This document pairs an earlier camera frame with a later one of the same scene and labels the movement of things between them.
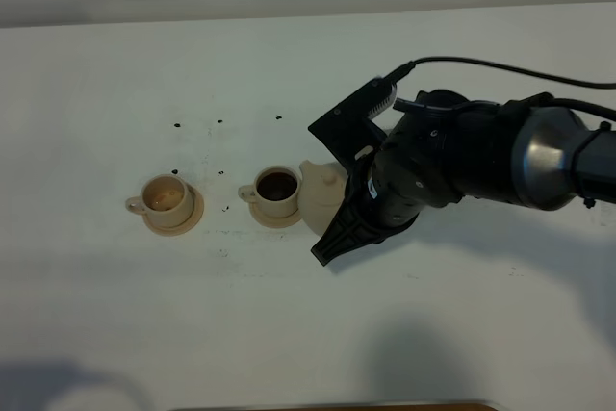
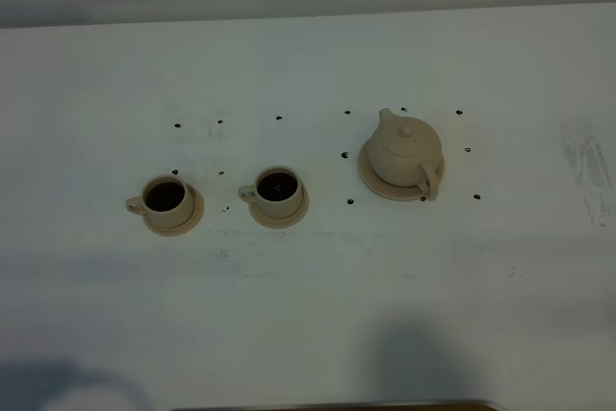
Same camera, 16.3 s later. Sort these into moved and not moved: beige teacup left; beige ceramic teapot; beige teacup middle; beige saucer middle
Moved: beige ceramic teapot
Not moved: beige teacup middle; beige saucer middle; beige teacup left
